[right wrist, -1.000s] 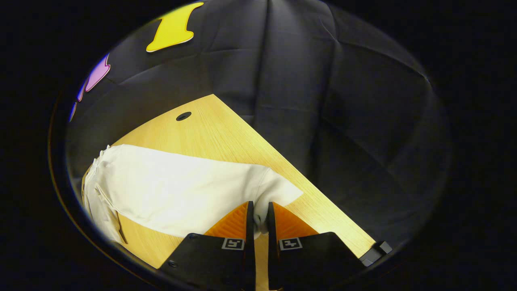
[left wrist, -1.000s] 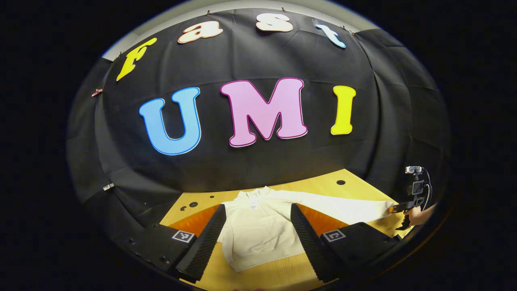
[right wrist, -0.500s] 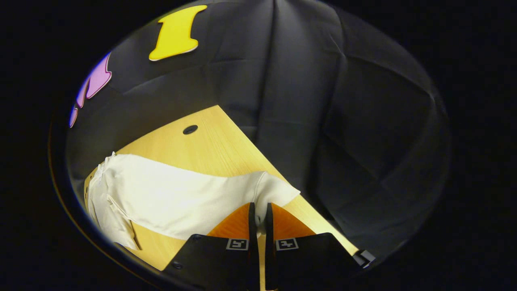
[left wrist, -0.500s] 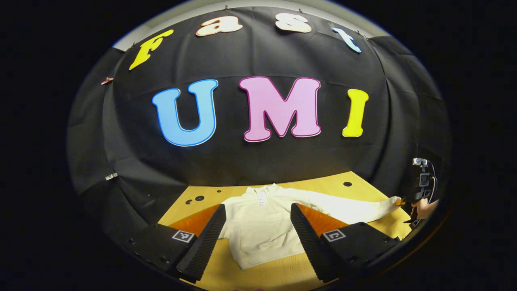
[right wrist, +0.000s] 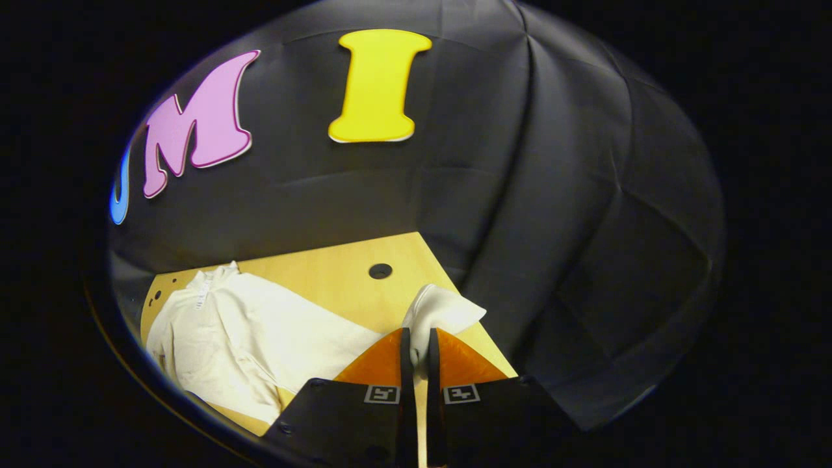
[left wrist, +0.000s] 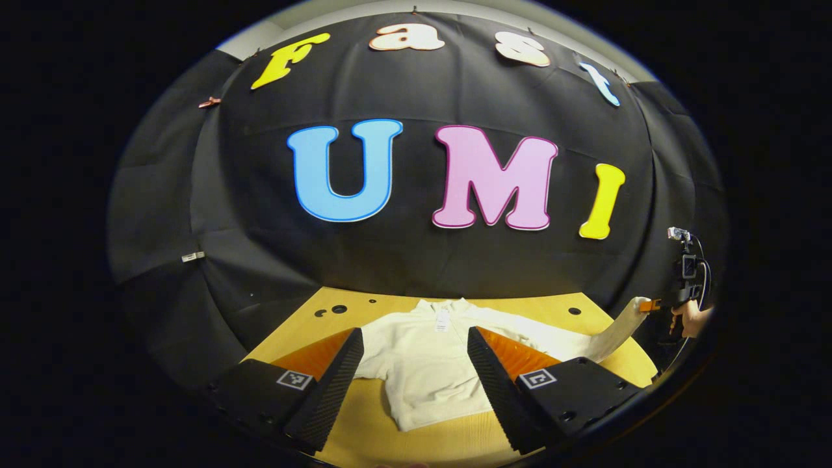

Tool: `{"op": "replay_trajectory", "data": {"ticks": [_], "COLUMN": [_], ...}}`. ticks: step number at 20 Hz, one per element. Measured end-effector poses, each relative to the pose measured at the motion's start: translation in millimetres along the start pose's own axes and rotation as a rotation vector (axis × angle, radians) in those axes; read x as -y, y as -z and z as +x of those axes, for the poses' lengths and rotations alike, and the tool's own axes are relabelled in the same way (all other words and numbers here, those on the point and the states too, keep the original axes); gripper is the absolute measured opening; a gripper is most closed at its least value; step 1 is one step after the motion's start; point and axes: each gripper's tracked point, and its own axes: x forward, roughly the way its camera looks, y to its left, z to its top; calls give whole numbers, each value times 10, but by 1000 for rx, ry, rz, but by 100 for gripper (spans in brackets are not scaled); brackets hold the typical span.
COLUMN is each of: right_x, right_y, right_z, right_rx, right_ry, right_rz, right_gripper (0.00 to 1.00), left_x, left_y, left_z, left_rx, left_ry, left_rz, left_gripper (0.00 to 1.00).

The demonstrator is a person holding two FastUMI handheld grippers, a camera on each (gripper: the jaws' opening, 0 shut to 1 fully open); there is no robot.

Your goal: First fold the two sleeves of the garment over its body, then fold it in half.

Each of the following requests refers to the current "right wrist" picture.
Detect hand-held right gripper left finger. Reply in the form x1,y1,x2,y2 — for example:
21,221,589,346
263,327,417,468

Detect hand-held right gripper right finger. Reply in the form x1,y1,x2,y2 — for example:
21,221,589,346
426,327,586,468

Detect white sweatshirt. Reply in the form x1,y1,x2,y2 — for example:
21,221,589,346
144,261,487,426

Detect black backdrop cloth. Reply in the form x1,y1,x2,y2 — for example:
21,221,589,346
107,0,727,433

